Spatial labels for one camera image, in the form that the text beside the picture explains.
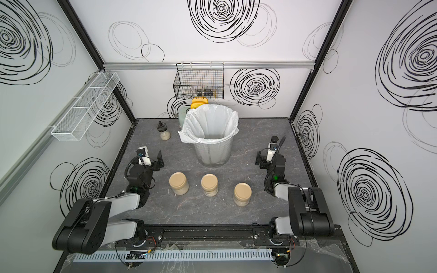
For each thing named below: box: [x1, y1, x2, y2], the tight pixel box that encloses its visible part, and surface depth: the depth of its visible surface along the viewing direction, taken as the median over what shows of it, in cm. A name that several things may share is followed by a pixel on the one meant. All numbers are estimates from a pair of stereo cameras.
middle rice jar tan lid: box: [200, 173, 218, 192], surface depth 81 cm
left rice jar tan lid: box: [168, 171, 190, 196], surface depth 82 cm
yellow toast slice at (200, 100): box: [191, 97, 209, 105], surface depth 102 cm
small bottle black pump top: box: [156, 120, 168, 132], surface depth 104 cm
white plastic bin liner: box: [178, 104, 239, 144], surface depth 91 cm
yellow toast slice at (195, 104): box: [190, 101, 209, 110], surface depth 101 cm
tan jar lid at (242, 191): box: [233, 182, 253, 202], surface depth 79 cm
